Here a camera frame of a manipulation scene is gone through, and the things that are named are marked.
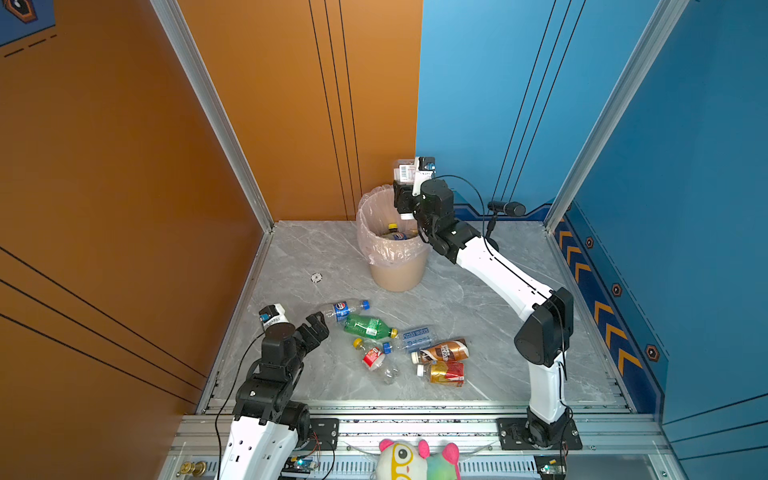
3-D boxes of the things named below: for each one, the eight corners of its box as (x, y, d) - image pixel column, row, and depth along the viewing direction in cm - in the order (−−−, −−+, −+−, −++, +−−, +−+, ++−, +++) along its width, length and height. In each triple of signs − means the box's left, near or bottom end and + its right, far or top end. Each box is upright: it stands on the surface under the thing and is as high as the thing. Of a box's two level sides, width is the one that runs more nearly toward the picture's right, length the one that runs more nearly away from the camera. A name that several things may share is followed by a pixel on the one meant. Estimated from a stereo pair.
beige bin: (373, 296, 101) (372, 282, 94) (371, 278, 106) (369, 263, 99) (432, 288, 103) (434, 274, 96) (427, 270, 108) (429, 256, 101)
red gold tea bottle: (425, 387, 82) (426, 381, 78) (424, 367, 86) (425, 360, 81) (462, 387, 82) (466, 381, 78) (459, 367, 86) (463, 360, 81)
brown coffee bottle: (414, 372, 85) (415, 365, 80) (410, 356, 88) (411, 348, 83) (467, 360, 87) (470, 353, 82) (461, 345, 90) (464, 337, 85)
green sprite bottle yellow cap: (343, 335, 92) (341, 328, 88) (348, 320, 95) (346, 313, 91) (396, 344, 90) (396, 337, 86) (399, 328, 93) (399, 321, 89)
